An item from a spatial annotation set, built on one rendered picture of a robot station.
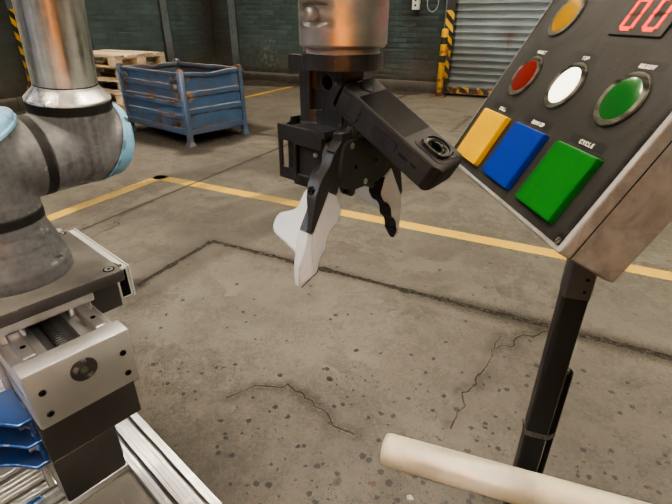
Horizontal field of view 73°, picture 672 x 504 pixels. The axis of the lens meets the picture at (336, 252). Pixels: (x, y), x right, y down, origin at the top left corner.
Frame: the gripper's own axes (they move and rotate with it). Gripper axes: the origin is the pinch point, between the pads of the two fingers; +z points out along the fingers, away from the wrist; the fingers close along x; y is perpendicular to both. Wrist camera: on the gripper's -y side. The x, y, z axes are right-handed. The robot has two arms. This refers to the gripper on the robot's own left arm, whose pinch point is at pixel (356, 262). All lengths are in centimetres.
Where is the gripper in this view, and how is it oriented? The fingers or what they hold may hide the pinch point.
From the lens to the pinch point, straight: 47.2
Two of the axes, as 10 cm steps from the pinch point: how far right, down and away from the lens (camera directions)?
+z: 0.0, 8.9, 4.6
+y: -7.4, -3.1, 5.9
